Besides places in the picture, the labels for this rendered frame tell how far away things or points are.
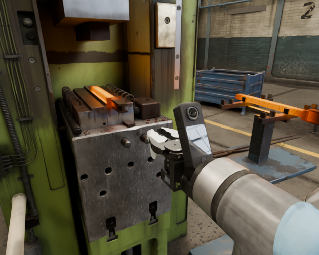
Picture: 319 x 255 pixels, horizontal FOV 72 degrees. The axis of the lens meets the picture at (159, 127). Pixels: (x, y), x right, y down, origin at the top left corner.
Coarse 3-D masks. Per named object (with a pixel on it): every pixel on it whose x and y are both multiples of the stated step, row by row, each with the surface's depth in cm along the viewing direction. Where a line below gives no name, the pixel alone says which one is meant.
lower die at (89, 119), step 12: (84, 96) 93; (96, 96) 89; (120, 96) 92; (72, 108) 86; (84, 108) 79; (96, 108) 76; (108, 108) 78; (132, 108) 83; (84, 120) 75; (96, 120) 78; (108, 120) 80; (120, 120) 82; (132, 120) 84
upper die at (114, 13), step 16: (64, 0) 62; (80, 0) 64; (96, 0) 66; (112, 0) 68; (128, 0) 70; (64, 16) 64; (80, 16) 65; (96, 16) 67; (112, 16) 69; (128, 16) 72
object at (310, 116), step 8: (240, 96) 102; (248, 96) 99; (256, 104) 94; (264, 104) 90; (272, 104) 87; (280, 104) 85; (296, 112) 78; (304, 112) 75; (312, 112) 74; (304, 120) 75; (312, 120) 75
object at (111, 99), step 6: (96, 90) 92; (102, 90) 92; (102, 96) 84; (108, 96) 81; (114, 96) 81; (108, 102) 76; (114, 102) 72; (120, 102) 71; (114, 108) 73; (120, 108) 71
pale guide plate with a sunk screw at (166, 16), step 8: (160, 8) 88; (168, 8) 90; (160, 16) 89; (168, 16) 91; (160, 24) 90; (168, 24) 92; (160, 32) 91; (168, 32) 93; (160, 40) 92; (168, 40) 94
